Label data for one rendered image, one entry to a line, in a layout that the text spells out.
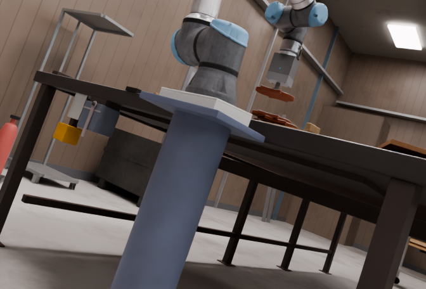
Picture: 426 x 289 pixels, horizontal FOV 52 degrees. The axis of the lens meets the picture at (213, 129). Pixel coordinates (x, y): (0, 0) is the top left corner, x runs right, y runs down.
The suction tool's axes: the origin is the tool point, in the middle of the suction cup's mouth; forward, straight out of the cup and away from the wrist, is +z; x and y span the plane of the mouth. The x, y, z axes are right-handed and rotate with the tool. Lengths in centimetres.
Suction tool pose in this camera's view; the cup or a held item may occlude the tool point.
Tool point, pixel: (274, 94)
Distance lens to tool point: 161.8
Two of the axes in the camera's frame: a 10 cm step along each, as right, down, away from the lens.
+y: -8.4, -2.5, 4.9
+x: -4.4, -2.3, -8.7
